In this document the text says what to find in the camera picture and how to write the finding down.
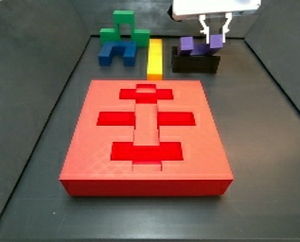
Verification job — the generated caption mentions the yellow long bar block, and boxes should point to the yellow long bar block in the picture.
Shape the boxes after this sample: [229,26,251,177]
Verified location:
[148,39,162,80]

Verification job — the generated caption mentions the purple U-shaped block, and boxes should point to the purple U-shaped block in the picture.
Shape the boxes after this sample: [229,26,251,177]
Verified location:
[177,34,224,56]

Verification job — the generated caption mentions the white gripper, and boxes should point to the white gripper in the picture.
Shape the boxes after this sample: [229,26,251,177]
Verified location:
[172,0,263,44]

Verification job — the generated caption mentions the black angle fixture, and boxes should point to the black angle fixture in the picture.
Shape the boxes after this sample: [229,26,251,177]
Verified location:
[172,46,220,74]

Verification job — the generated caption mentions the blue U-shaped block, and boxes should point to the blue U-shaped block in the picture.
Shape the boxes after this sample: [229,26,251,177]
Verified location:
[98,41,137,67]

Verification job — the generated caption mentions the green stepped arch block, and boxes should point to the green stepped arch block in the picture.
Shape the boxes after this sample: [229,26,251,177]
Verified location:
[99,10,150,47]

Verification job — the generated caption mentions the red puzzle board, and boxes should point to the red puzzle board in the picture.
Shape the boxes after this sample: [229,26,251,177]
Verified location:
[59,80,233,197]

